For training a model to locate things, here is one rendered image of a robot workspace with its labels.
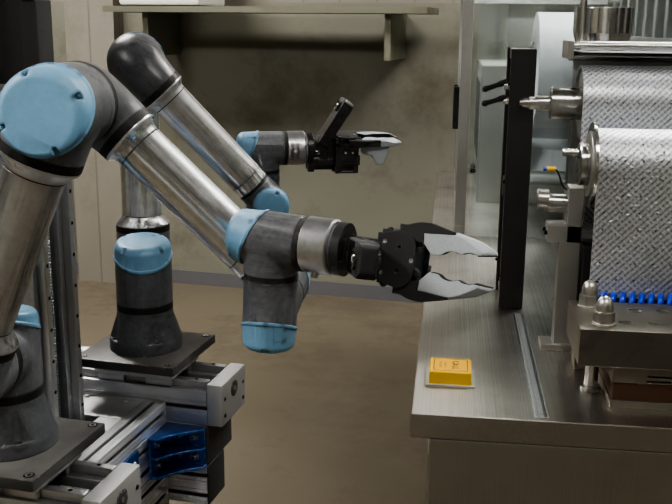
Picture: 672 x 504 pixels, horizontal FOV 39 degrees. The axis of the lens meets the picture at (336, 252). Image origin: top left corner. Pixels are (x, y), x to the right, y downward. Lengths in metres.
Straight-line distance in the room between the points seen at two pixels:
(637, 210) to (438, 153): 3.41
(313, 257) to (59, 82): 0.39
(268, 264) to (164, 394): 0.79
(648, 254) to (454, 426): 0.47
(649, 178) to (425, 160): 3.44
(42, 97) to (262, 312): 0.39
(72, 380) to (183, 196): 0.63
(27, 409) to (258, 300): 0.47
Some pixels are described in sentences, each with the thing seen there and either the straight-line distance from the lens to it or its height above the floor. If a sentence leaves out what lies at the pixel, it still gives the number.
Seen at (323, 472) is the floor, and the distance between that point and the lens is 3.29.
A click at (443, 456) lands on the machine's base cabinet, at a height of 0.83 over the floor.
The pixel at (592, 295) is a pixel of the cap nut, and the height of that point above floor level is 1.05.
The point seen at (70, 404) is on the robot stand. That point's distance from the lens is 1.91.
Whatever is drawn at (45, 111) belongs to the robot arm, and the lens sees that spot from 1.26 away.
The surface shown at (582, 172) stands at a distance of 1.68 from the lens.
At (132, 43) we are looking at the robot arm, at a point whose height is 1.44.
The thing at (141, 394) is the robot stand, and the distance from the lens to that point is 2.01.
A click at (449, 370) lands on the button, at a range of 1.59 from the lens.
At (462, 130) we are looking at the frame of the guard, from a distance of 2.65.
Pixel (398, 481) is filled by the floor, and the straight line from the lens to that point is 3.25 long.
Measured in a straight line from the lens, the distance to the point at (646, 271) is 1.70.
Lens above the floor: 1.48
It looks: 14 degrees down
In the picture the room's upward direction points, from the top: 1 degrees clockwise
